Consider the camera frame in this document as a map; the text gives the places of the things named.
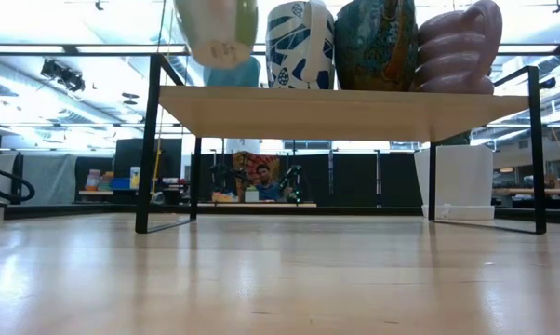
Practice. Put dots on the blue white patterned mug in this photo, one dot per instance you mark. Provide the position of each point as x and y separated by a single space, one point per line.
298 46

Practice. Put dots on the green ribbed ceramic mug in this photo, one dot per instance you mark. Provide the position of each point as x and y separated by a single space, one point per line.
215 32

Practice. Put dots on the teal brown glazed mug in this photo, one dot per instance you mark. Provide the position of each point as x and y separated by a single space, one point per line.
375 46

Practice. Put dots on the pink ribbed mug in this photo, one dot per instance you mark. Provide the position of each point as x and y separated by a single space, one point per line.
457 51

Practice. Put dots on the black background robot arm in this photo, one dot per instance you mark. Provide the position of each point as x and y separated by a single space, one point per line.
226 179

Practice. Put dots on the person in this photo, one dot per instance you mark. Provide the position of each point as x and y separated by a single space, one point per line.
266 186

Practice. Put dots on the colourful patterned cloth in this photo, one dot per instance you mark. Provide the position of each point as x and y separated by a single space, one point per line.
245 163

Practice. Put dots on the small white box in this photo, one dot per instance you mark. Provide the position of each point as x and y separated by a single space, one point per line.
251 195

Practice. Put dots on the wooden background table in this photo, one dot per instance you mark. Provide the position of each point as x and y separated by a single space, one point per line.
261 204

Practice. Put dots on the yellow white carton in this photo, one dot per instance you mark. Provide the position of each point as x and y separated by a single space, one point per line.
135 178

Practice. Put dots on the black monitor panel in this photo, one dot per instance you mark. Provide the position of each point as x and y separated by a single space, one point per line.
126 153

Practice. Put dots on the blue plastic bin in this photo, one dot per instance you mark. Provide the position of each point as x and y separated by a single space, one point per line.
121 183

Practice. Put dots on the dark green plant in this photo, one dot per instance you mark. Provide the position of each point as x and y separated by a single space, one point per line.
457 138

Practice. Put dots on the white square planter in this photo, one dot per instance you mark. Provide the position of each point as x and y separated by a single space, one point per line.
461 181

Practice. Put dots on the white background counter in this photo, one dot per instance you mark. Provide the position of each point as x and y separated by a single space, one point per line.
98 192

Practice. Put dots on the grey partition screen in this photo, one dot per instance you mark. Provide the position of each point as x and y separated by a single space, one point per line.
52 179

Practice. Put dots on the black ceiling fixture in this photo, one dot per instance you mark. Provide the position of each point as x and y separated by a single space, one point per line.
63 75

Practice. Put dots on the wooden background desk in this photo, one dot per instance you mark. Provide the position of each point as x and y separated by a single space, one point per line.
536 191

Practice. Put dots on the wooden shelf black metal frame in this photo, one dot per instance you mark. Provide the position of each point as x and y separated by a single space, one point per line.
336 114

